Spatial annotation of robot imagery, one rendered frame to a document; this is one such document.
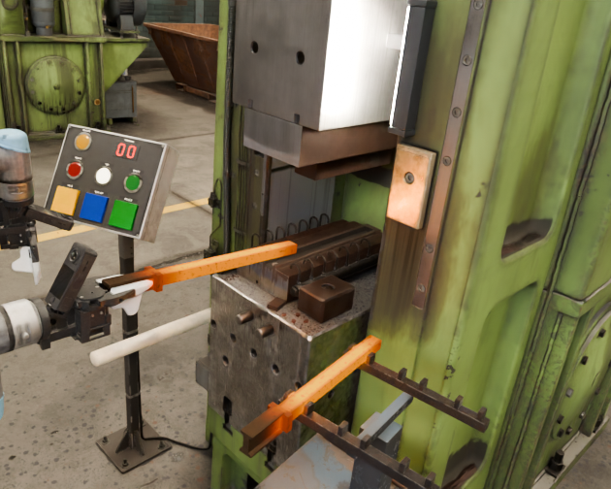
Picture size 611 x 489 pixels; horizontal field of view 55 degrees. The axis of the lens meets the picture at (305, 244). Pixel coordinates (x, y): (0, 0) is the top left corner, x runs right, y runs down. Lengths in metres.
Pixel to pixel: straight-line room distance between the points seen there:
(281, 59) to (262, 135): 0.19
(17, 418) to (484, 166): 2.03
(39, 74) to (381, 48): 4.97
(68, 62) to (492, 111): 5.29
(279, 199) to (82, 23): 4.73
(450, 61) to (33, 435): 2.00
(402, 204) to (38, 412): 1.80
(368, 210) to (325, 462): 0.82
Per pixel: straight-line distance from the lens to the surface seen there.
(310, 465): 1.35
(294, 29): 1.31
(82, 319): 1.05
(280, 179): 1.68
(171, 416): 2.52
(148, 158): 1.72
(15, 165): 1.46
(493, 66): 1.19
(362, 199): 1.86
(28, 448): 2.49
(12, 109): 6.09
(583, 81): 1.52
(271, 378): 1.53
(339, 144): 1.41
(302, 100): 1.30
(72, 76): 6.18
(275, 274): 1.47
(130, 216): 1.70
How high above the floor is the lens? 1.66
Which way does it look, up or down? 25 degrees down
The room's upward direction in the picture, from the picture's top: 6 degrees clockwise
